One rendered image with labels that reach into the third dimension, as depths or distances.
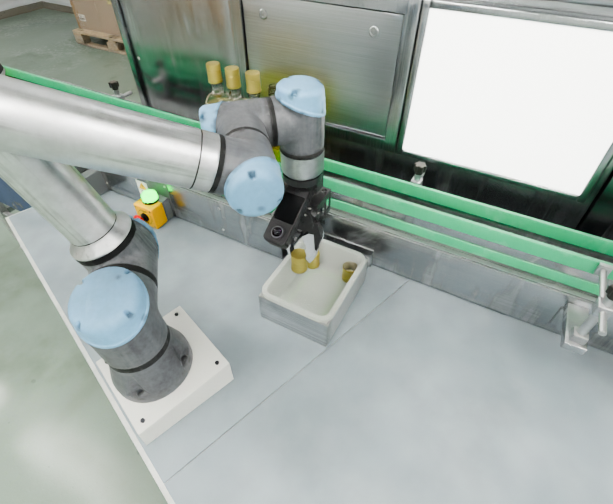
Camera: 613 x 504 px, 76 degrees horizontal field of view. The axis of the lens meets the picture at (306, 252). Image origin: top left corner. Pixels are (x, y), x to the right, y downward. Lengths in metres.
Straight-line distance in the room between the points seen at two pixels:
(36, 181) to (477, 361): 0.87
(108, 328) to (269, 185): 0.33
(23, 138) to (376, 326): 0.74
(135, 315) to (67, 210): 0.19
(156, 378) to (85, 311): 0.18
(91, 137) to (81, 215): 0.25
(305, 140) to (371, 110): 0.42
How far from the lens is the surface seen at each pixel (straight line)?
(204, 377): 0.81
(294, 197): 0.70
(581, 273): 0.96
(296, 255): 0.82
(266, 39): 1.12
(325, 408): 0.83
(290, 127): 0.62
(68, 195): 0.70
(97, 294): 0.70
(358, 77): 1.02
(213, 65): 1.06
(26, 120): 0.49
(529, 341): 1.03
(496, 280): 0.97
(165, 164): 0.49
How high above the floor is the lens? 1.51
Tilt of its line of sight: 45 degrees down
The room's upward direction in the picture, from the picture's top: straight up
